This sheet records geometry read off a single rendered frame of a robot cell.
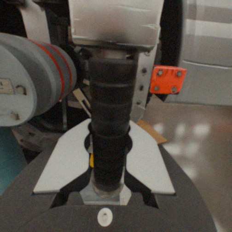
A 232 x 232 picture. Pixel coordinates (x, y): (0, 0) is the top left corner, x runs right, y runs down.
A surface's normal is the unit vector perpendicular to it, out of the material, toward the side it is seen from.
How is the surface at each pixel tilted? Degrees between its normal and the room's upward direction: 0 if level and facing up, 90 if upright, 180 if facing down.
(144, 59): 90
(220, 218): 0
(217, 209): 0
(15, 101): 90
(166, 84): 90
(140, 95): 90
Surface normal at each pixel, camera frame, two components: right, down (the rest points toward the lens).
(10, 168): 0.85, 0.32
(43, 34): 0.02, 0.47
